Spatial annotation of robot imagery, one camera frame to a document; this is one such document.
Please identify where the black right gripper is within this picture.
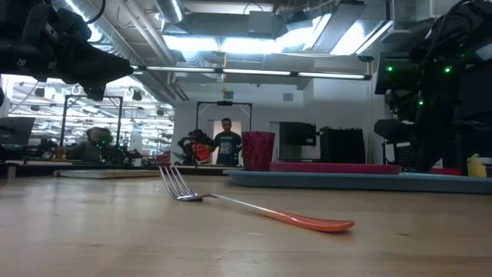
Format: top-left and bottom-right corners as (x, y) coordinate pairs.
(374, 52), (421, 96)

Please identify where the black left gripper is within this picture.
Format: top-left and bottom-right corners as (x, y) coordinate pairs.
(0, 2), (135, 102)

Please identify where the pink round plate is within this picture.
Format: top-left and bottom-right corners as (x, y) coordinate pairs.
(268, 162), (404, 175)

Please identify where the dark red translucent cup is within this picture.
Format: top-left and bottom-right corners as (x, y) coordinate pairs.
(241, 131), (276, 172)

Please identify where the blue plastic tray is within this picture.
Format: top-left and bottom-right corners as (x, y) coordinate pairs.
(224, 170), (492, 195)

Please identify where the black office chair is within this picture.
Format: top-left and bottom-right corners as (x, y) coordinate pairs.
(374, 118), (421, 171)

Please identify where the seated person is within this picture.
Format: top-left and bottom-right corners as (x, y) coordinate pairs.
(65, 126), (116, 163)

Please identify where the black equipment box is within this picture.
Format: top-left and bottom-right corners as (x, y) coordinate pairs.
(320, 126), (367, 165)

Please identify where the olive green pad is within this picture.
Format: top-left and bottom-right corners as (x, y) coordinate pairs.
(53, 169), (161, 180)

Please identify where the dark tilted monitor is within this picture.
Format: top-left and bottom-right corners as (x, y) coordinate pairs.
(0, 116), (36, 146)

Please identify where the red flat object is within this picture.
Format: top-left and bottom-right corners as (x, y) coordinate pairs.
(430, 167), (463, 176)

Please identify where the yellow bottle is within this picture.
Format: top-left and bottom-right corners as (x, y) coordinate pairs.
(467, 153), (488, 179)

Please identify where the black monitor on stand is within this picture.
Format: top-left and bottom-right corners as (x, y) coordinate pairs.
(278, 122), (317, 148)

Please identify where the standing person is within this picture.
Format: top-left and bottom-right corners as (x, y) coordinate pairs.
(207, 117), (243, 167)

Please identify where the long ceiling light strip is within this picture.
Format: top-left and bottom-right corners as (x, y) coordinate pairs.
(130, 65), (372, 81)

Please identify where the black gantry frame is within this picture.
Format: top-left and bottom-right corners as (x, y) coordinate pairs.
(195, 101), (254, 134)
(59, 95), (124, 148)

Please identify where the silver ceiling duct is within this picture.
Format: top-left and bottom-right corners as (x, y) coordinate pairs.
(49, 0), (190, 105)

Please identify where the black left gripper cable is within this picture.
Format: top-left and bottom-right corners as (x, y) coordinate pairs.
(85, 0), (108, 25)

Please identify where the black aluminium table frame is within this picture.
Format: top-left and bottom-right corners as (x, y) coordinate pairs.
(0, 160), (244, 179)

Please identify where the metal fork orange handle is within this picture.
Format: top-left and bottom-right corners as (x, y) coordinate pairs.
(158, 165), (356, 233)

